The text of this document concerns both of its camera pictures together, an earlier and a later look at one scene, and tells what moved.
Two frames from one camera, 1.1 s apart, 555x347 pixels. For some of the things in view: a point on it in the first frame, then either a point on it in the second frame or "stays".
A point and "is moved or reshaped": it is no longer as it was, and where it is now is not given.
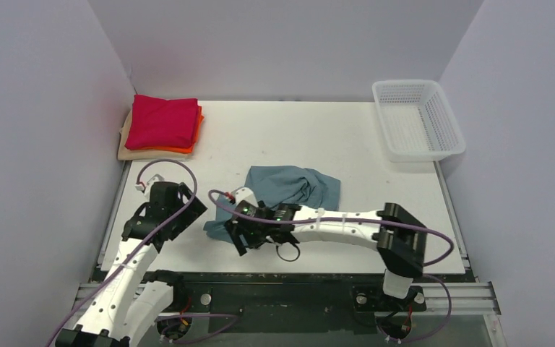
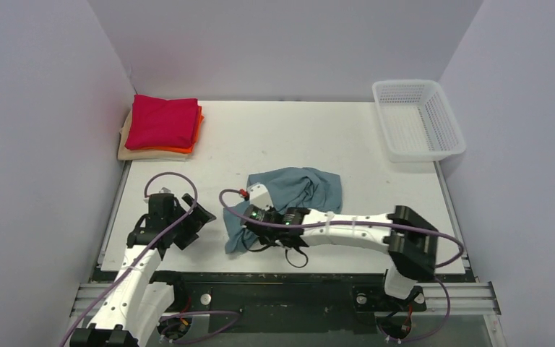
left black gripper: [194, 207] to [194, 220]
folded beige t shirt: [125, 154] stays
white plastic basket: [418, 123] stays
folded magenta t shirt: [160, 123] stays
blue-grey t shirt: [280, 185] is moved or reshaped
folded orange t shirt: [186, 150] stays
